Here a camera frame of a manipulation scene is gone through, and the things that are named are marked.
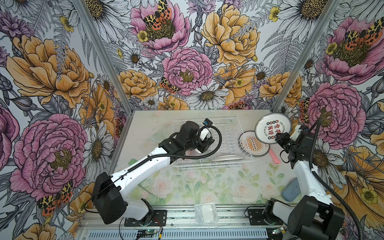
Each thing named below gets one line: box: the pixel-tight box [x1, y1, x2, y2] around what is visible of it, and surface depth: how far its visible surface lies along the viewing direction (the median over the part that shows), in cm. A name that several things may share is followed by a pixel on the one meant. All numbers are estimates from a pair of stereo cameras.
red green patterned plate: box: [254, 112, 292, 145], surface depth 89 cm
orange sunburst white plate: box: [238, 130, 270, 157], surface depth 101 cm
